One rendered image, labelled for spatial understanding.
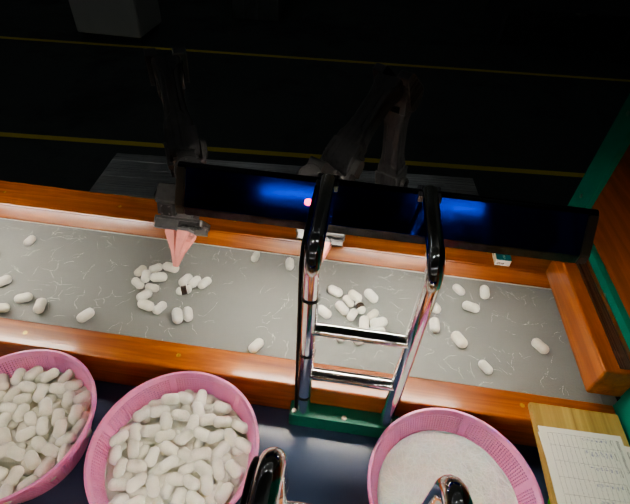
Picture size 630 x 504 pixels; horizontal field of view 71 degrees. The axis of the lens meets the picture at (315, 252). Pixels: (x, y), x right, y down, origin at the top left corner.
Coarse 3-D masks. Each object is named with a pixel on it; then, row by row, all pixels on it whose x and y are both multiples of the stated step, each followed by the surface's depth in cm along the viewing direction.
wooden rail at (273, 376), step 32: (0, 320) 86; (0, 352) 85; (64, 352) 82; (96, 352) 82; (128, 352) 82; (160, 352) 83; (192, 352) 83; (224, 352) 83; (128, 384) 87; (256, 384) 80; (288, 384) 79; (320, 384) 79; (416, 384) 80; (448, 384) 81; (480, 416) 78; (512, 416) 77
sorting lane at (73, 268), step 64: (0, 256) 102; (64, 256) 103; (128, 256) 104; (192, 256) 105; (64, 320) 90; (128, 320) 91; (192, 320) 91; (256, 320) 92; (320, 320) 93; (448, 320) 95; (512, 320) 96; (512, 384) 84; (576, 384) 85
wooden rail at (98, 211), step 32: (0, 192) 115; (32, 192) 116; (64, 192) 116; (96, 192) 117; (64, 224) 111; (96, 224) 110; (128, 224) 110; (224, 224) 110; (256, 224) 111; (352, 256) 106; (384, 256) 106; (416, 256) 105; (448, 256) 106; (480, 256) 106; (512, 256) 107
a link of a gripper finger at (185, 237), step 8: (160, 224) 90; (168, 224) 90; (176, 224) 90; (184, 232) 90; (192, 232) 93; (176, 240) 90; (184, 240) 91; (192, 240) 95; (176, 248) 91; (184, 248) 94; (176, 256) 91; (176, 264) 92
